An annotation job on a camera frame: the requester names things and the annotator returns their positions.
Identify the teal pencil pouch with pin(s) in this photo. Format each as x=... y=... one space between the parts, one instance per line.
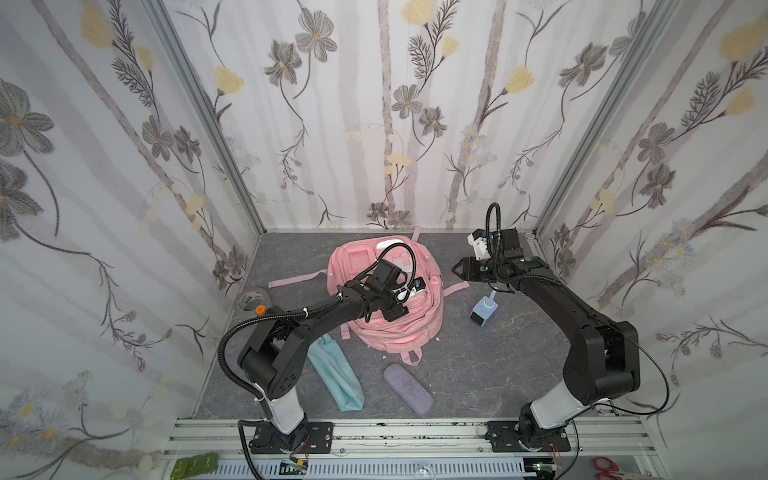
x=336 y=373

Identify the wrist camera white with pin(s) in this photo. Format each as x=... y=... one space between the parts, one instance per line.
x=479 y=242
x=414 y=288

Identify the light blue stamp device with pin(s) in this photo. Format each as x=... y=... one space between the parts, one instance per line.
x=484 y=309

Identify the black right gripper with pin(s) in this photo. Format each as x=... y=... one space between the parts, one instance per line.
x=466 y=266

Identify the white tape roll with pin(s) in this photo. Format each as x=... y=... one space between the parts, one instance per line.
x=249 y=299

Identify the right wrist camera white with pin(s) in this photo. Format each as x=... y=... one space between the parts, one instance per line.
x=479 y=242

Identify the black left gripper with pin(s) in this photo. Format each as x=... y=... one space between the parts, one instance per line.
x=395 y=300

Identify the purple glasses case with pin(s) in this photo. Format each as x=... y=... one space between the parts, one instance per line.
x=407 y=387

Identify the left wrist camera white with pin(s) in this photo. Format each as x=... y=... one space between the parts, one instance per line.
x=414 y=288

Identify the green connector block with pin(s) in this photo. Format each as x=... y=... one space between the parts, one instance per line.
x=198 y=465

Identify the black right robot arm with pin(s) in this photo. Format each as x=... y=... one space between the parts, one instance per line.
x=603 y=361

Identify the red handled scissors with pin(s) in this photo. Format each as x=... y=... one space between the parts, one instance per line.
x=607 y=469

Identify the pink student backpack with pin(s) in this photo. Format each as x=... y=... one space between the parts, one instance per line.
x=377 y=266

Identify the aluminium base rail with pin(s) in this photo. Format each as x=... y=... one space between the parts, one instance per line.
x=453 y=448

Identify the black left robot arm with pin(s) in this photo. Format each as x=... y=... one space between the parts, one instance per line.
x=234 y=339

